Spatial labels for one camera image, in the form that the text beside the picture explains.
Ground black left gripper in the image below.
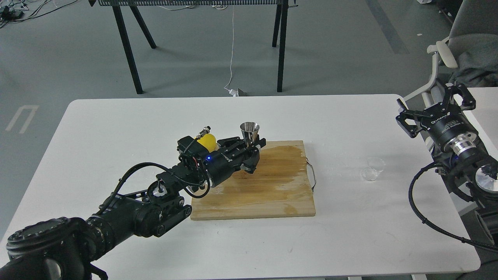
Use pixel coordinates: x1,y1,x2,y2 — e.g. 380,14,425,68
202,136,267,187

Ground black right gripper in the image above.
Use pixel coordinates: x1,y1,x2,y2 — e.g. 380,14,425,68
396,79,478,151

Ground steel double jigger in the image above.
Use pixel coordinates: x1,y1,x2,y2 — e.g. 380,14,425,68
240,122,260,148

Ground small clear glass cup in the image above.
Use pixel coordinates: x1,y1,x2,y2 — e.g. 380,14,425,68
360,157,386,182

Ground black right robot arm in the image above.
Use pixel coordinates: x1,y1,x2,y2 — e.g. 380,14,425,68
396,84,497,252

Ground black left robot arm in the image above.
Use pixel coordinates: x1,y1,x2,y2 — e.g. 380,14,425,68
1,122,266,280

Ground yellow lemon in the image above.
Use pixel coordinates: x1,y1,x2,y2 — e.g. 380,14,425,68
197,133,219,153

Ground white side table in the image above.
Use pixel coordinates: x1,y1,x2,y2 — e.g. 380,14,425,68
468,87,498,159

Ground wooden cutting board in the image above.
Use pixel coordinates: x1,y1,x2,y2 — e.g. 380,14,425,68
190,140,316,221

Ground white office chair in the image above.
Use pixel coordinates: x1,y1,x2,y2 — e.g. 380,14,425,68
404,0,497,101

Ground white power cable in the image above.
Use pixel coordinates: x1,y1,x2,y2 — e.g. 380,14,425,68
223,5,247,97

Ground black metal table frame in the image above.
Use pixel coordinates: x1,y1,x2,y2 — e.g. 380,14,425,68
88,0,299,95

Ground black floor cables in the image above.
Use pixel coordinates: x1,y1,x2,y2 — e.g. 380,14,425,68
0,0,78,28

